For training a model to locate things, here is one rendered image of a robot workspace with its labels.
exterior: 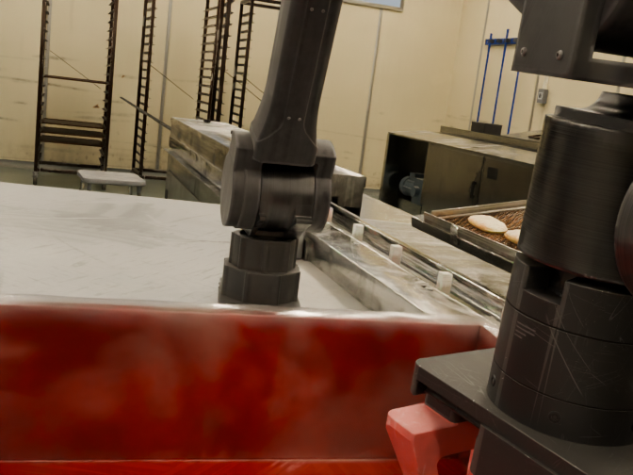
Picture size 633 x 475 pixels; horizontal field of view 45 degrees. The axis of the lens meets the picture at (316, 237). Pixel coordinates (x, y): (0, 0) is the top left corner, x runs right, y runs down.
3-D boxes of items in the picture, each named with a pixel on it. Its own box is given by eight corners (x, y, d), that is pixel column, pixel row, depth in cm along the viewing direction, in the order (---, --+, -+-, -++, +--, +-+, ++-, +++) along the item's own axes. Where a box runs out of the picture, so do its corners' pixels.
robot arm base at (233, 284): (219, 288, 89) (217, 320, 77) (225, 221, 87) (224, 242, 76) (291, 295, 90) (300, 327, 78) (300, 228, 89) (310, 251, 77)
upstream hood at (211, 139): (169, 139, 247) (170, 112, 246) (223, 144, 253) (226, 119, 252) (265, 210, 132) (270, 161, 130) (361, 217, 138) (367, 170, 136)
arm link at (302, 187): (287, 244, 86) (240, 241, 84) (298, 154, 84) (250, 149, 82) (307, 265, 77) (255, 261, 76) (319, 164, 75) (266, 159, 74)
